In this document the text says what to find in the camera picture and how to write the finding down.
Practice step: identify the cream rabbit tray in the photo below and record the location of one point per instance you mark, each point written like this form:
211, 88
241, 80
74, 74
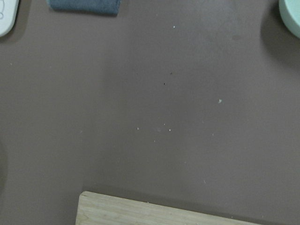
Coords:
8, 10

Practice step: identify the bamboo cutting board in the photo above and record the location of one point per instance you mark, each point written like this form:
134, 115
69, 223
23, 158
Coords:
100, 209

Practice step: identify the grey folded cloth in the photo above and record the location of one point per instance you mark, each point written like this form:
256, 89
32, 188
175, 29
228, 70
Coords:
100, 7

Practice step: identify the mint green bowl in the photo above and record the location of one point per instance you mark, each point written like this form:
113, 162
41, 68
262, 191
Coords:
290, 14

